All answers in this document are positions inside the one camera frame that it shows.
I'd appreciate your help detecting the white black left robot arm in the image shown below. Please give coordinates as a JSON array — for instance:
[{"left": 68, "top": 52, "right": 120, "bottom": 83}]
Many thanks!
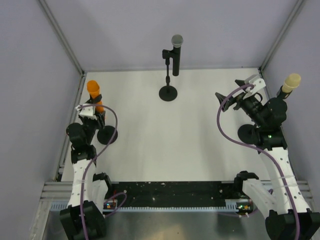
[{"left": 59, "top": 94, "right": 114, "bottom": 240}]

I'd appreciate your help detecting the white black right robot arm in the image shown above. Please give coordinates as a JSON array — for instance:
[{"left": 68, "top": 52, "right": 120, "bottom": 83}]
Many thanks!
[{"left": 215, "top": 73, "right": 320, "bottom": 240}]

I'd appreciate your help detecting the aluminium frame post right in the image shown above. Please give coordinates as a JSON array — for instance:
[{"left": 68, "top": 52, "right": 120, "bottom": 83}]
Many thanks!
[{"left": 258, "top": 0, "right": 307, "bottom": 73}]

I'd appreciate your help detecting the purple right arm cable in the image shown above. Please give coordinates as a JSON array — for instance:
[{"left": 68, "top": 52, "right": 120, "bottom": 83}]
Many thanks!
[{"left": 216, "top": 83, "right": 302, "bottom": 240}]

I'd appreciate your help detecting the beige microphone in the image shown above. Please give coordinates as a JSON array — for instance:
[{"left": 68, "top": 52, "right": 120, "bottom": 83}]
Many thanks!
[{"left": 281, "top": 73, "right": 301, "bottom": 93}]

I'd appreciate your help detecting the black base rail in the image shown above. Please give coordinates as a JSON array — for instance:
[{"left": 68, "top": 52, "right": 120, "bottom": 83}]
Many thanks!
[{"left": 105, "top": 181, "right": 248, "bottom": 208}]

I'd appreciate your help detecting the orange microphone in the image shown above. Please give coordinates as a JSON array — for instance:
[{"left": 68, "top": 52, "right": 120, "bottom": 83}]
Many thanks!
[{"left": 86, "top": 80, "right": 104, "bottom": 113}]

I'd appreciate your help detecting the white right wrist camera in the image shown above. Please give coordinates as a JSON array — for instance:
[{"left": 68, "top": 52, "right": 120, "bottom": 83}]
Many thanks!
[{"left": 243, "top": 74, "right": 266, "bottom": 99}]

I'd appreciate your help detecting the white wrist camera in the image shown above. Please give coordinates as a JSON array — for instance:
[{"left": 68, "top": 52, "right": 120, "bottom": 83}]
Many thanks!
[
  {"left": 243, "top": 74, "right": 266, "bottom": 99},
  {"left": 77, "top": 104, "right": 97, "bottom": 120}
]

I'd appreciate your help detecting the aluminium frame post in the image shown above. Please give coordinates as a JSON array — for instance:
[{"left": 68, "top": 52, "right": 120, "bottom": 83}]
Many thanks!
[
  {"left": 37, "top": 0, "right": 87, "bottom": 77},
  {"left": 258, "top": 0, "right": 307, "bottom": 73}
]

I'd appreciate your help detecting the grey slotted cable duct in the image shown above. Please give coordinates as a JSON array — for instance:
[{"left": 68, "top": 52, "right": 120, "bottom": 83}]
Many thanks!
[{"left": 49, "top": 199, "right": 255, "bottom": 215}]

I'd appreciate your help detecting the black microphone silver grille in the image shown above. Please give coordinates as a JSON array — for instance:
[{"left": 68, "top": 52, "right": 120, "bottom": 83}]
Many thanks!
[{"left": 171, "top": 34, "right": 184, "bottom": 77}]

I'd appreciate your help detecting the black microphone stand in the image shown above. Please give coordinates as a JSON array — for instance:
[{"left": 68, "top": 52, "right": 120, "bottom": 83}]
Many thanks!
[
  {"left": 97, "top": 123, "right": 115, "bottom": 145},
  {"left": 237, "top": 89, "right": 290, "bottom": 150},
  {"left": 158, "top": 48, "right": 178, "bottom": 102}
]

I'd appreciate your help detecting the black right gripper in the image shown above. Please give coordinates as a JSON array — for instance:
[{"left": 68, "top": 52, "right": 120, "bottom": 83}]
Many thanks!
[{"left": 215, "top": 79, "right": 266, "bottom": 127}]

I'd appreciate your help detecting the aluminium frame post left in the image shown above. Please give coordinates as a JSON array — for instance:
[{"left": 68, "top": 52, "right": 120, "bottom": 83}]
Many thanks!
[{"left": 37, "top": 0, "right": 87, "bottom": 77}]

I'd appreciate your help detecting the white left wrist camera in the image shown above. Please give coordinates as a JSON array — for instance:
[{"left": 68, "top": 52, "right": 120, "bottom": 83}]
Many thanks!
[{"left": 77, "top": 104, "right": 97, "bottom": 120}]

